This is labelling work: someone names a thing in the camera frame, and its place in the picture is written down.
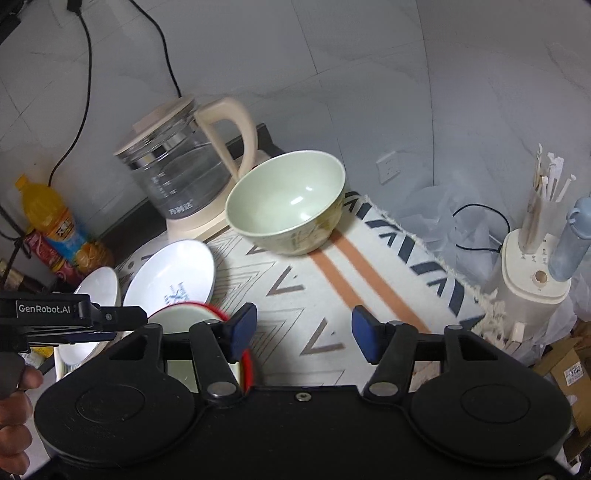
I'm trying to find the red snack packet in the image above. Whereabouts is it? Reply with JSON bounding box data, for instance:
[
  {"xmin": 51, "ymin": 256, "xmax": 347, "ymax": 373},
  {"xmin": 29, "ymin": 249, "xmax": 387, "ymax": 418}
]
[{"xmin": 23, "ymin": 230, "xmax": 86, "ymax": 291}]

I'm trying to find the red rimmed bowl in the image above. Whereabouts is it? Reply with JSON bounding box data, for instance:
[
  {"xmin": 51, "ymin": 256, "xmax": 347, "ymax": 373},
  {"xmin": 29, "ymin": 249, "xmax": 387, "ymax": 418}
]
[{"xmin": 147, "ymin": 302, "xmax": 256, "ymax": 393}]

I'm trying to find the cardboard box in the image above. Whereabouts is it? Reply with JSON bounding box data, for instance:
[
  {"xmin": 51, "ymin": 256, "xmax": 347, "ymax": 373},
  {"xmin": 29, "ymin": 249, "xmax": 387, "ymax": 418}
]
[{"xmin": 532, "ymin": 336, "xmax": 591, "ymax": 464}]

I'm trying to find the person's left hand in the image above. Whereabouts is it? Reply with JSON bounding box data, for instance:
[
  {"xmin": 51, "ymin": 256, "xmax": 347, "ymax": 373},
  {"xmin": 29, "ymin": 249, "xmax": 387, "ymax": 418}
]
[{"xmin": 0, "ymin": 364, "xmax": 45, "ymax": 476}]

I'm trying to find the white blue rimmed plate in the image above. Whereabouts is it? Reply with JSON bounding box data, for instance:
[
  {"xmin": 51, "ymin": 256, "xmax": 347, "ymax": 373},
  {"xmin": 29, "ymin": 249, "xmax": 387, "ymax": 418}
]
[{"xmin": 54, "ymin": 266, "xmax": 122, "ymax": 376}]

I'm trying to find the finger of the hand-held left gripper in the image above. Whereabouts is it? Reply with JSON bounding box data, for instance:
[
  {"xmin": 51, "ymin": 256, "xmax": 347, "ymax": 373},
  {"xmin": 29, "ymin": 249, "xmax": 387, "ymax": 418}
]
[
  {"xmin": 90, "ymin": 305, "xmax": 149, "ymax": 329},
  {"xmin": 28, "ymin": 327, "xmax": 124, "ymax": 346}
]

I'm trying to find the black shelf rack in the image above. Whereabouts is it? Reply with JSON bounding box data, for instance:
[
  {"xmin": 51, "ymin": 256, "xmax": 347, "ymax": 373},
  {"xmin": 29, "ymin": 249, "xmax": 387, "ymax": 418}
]
[{"xmin": 0, "ymin": 203, "xmax": 52, "ymax": 298}]

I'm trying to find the black power cable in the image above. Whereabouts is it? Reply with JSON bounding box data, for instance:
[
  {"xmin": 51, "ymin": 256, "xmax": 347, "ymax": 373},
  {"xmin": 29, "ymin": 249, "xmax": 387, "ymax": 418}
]
[{"xmin": 48, "ymin": 0, "xmax": 94, "ymax": 186}]

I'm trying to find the bundle of wrapped chopsticks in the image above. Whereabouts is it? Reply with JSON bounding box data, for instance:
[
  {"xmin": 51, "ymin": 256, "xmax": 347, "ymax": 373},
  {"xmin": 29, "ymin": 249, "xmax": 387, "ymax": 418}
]
[{"xmin": 518, "ymin": 143, "xmax": 579, "ymax": 256}]

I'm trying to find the glass kettle with cream handle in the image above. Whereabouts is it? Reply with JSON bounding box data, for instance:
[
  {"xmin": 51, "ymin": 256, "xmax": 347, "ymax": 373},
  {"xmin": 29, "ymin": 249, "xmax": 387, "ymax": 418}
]
[{"xmin": 113, "ymin": 95, "xmax": 259, "ymax": 222}]

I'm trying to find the pale blue bottle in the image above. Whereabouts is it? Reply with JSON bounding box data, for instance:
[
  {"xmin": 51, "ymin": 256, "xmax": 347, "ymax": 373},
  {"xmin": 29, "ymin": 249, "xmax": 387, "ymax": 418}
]
[{"xmin": 549, "ymin": 195, "xmax": 591, "ymax": 282}]

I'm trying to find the white wall socket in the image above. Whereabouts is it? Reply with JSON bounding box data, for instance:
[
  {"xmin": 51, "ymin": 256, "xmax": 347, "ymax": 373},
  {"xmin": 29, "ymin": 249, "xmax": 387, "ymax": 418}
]
[{"xmin": 376, "ymin": 150, "xmax": 400, "ymax": 186}]

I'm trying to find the clear plastic bag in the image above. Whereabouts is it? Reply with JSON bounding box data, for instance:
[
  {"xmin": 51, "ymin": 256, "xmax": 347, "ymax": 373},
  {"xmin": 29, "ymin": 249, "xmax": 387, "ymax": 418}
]
[{"xmin": 399, "ymin": 184, "xmax": 511, "ymax": 298}]

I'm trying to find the black kettle cable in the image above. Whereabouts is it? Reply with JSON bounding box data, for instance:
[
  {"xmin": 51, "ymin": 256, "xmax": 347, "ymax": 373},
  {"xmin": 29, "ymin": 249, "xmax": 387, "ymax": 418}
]
[{"xmin": 128, "ymin": 0, "xmax": 184, "ymax": 100}]

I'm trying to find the cream kettle base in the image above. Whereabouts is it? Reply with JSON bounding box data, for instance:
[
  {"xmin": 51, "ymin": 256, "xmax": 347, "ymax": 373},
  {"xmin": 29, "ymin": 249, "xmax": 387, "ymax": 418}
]
[{"xmin": 164, "ymin": 203, "xmax": 237, "ymax": 243}]

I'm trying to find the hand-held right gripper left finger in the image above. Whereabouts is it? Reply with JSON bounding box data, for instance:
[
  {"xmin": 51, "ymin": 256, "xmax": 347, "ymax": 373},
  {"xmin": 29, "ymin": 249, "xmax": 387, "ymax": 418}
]
[{"xmin": 108, "ymin": 303, "xmax": 258, "ymax": 400}]

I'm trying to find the orange juice bottle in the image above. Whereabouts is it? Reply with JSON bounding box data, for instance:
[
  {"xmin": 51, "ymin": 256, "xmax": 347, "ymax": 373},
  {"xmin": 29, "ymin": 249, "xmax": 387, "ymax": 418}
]
[{"xmin": 14, "ymin": 173, "xmax": 115, "ymax": 278}]

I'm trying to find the cream chopstick holder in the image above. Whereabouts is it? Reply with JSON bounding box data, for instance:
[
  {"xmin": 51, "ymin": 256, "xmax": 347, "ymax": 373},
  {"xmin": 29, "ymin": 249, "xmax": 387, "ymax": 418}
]
[{"xmin": 495, "ymin": 228, "xmax": 574, "ymax": 343}]

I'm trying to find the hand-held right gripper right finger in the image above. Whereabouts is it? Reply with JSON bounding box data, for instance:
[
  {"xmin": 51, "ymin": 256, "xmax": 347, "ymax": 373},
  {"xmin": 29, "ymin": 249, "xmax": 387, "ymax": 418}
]
[{"xmin": 351, "ymin": 305, "xmax": 502, "ymax": 398}]

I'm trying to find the white printed deep plate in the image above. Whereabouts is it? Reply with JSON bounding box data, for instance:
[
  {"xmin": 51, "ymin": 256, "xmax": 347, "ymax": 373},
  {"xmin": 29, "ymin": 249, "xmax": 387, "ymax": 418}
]
[{"xmin": 122, "ymin": 240, "xmax": 216, "ymax": 319}]

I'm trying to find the thin black cable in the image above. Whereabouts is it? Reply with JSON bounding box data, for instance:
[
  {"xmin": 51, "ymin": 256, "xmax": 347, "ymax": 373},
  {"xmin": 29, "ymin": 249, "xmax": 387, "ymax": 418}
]
[{"xmin": 451, "ymin": 203, "xmax": 512, "ymax": 254}]

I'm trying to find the chevron patterned mat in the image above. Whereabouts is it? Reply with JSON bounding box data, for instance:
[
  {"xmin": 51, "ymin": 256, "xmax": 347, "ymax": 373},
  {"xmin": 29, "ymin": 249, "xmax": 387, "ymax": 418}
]
[{"xmin": 115, "ymin": 191, "xmax": 502, "ymax": 388}]

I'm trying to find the pale green bowl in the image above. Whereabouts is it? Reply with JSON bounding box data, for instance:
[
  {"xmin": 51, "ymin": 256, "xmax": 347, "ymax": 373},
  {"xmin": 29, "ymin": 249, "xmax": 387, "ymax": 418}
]
[{"xmin": 225, "ymin": 150, "xmax": 347, "ymax": 257}]

